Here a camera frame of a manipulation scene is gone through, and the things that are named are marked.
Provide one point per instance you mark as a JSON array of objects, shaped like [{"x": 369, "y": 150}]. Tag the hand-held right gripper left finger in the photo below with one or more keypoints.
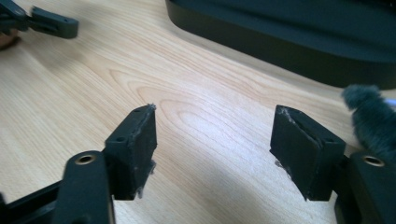
[{"x": 132, "y": 149}]

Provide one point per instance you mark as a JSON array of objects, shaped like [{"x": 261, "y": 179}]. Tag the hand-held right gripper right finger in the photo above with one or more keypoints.
[{"x": 303, "y": 155}]

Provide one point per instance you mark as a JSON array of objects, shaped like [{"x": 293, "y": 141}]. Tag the dark fuzzy cloth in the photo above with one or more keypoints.
[{"x": 372, "y": 121}]

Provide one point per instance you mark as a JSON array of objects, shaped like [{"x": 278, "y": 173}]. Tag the pale blue object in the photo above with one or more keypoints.
[{"x": 391, "y": 102}]

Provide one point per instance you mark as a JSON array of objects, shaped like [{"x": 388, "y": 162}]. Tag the black oval tray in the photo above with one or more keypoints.
[{"x": 295, "y": 28}]

